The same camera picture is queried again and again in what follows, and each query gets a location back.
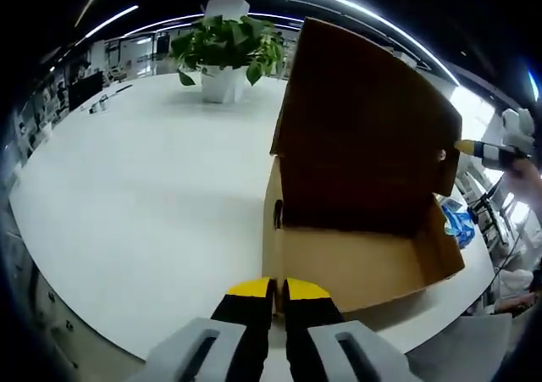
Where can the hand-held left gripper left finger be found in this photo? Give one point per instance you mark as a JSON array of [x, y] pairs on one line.
[[245, 314]]

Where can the brown cardboard shoe box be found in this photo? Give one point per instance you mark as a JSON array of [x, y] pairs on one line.
[[360, 123]]

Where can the green plant in white pot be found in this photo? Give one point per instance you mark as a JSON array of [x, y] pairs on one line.
[[224, 39]]

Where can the black pen on card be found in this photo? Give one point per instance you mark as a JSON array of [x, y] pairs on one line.
[[95, 107]]

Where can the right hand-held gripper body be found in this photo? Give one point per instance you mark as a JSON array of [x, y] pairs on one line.
[[518, 125]]

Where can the person's right hand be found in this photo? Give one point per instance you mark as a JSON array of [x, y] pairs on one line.
[[527, 176]]

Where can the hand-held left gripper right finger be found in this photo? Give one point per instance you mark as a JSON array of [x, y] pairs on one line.
[[309, 314]]

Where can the grey mesh office chair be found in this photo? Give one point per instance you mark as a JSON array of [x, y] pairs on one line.
[[461, 348]]

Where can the black computer monitor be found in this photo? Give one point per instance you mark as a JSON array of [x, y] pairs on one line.
[[84, 92]]

